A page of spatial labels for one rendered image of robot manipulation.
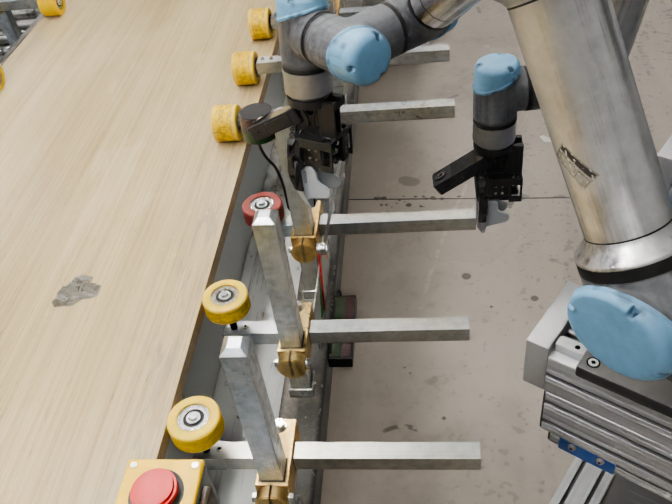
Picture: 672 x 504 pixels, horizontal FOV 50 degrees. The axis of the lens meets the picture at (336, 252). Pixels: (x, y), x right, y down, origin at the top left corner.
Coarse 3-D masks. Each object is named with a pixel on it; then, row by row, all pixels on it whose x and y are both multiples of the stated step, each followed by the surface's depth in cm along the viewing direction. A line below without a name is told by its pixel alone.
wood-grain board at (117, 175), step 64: (128, 0) 231; (192, 0) 225; (256, 0) 219; (64, 64) 201; (128, 64) 196; (192, 64) 192; (0, 128) 178; (64, 128) 174; (128, 128) 171; (192, 128) 168; (0, 192) 157; (64, 192) 154; (128, 192) 152; (192, 192) 149; (0, 256) 140; (64, 256) 138; (128, 256) 136; (192, 256) 134; (0, 320) 127; (64, 320) 125; (128, 320) 123; (192, 320) 122; (0, 384) 116; (64, 384) 114; (128, 384) 113; (0, 448) 107; (64, 448) 105; (128, 448) 104
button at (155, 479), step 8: (144, 472) 63; (152, 472) 62; (160, 472) 62; (168, 472) 62; (136, 480) 62; (144, 480) 62; (152, 480) 62; (160, 480) 62; (168, 480) 61; (176, 480) 62; (136, 488) 61; (144, 488) 61; (152, 488) 61; (160, 488) 61; (168, 488) 61; (176, 488) 61; (136, 496) 61; (144, 496) 61; (152, 496) 60; (160, 496) 60; (168, 496) 60
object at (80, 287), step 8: (72, 280) 132; (80, 280) 131; (88, 280) 131; (64, 288) 129; (72, 288) 129; (80, 288) 129; (88, 288) 129; (96, 288) 130; (56, 296) 128; (64, 296) 129; (72, 296) 128; (80, 296) 128; (88, 296) 129; (56, 304) 128; (64, 304) 128; (72, 304) 127
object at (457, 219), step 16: (288, 224) 144; (320, 224) 143; (336, 224) 143; (352, 224) 143; (368, 224) 142; (384, 224) 142; (400, 224) 142; (416, 224) 142; (432, 224) 141; (448, 224) 141; (464, 224) 141
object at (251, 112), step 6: (246, 108) 125; (252, 108) 125; (258, 108) 125; (264, 108) 124; (270, 108) 124; (240, 114) 124; (246, 114) 124; (252, 114) 123; (258, 114) 123; (276, 144) 126; (276, 150) 127; (264, 156) 130; (270, 162) 130; (276, 168) 131; (282, 180) 133; (282, 186) 134; (288, 204) 136
